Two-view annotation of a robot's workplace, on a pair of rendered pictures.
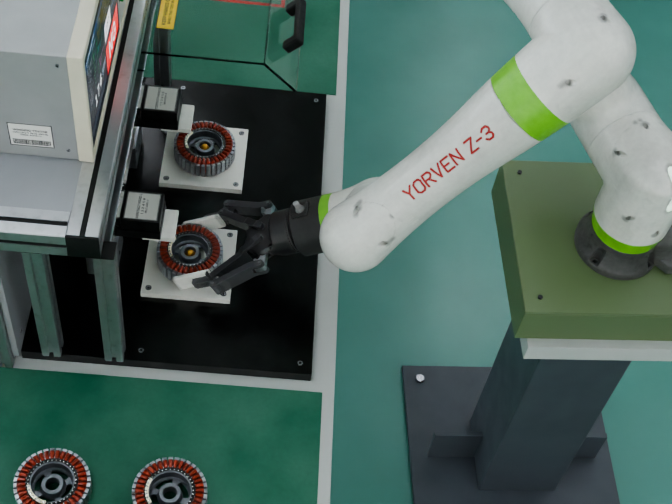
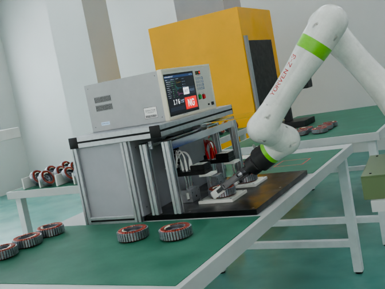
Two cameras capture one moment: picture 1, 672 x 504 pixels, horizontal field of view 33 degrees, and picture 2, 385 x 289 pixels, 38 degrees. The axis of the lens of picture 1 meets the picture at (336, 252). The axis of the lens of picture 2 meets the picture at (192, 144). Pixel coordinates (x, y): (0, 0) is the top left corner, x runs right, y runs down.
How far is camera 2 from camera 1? 164 cm
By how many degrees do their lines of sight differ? 55
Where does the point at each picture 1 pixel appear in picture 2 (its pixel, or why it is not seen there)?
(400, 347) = not seen: outside the picture
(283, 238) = (248, 160)
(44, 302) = (149, 175)
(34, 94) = (149, 92)
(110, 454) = not seen: hidden behind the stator
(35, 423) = not seen: hidden behind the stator
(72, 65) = (158, 73)
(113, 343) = (176, 202)
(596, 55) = (322, 11)
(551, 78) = (310, 26)
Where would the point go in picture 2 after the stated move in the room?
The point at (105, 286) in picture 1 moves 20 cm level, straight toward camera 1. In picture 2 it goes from (168, 161) to (152, 172)
